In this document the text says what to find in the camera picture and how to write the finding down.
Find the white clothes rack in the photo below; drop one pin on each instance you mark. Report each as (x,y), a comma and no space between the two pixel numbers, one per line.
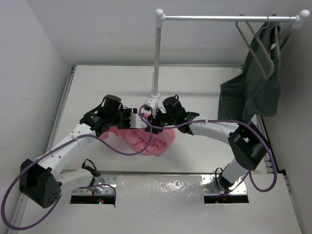
(287,24)

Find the beige hanger with green shirt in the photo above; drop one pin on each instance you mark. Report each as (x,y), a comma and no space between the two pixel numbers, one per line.
(274,34)

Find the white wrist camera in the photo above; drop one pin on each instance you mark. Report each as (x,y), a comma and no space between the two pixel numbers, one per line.
(151,105)
(135,120)

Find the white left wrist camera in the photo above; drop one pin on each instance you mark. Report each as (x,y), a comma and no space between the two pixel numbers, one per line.
(135,120)

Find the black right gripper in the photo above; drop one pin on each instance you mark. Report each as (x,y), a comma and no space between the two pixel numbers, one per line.
(154,122)

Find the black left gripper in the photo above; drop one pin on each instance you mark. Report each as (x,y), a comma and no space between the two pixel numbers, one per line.
(127,112)

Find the pink t shirt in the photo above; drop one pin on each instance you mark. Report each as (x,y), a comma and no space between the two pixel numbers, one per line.
(139,138)

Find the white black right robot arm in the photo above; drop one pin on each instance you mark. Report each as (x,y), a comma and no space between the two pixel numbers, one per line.
(247,144)

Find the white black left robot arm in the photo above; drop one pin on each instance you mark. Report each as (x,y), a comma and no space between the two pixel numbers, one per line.
(41,179)

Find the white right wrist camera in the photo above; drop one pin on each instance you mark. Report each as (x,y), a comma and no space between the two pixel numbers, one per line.
(151,105)

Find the dark green t shirt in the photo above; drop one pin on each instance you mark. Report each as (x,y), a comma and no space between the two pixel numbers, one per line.
(256,90)

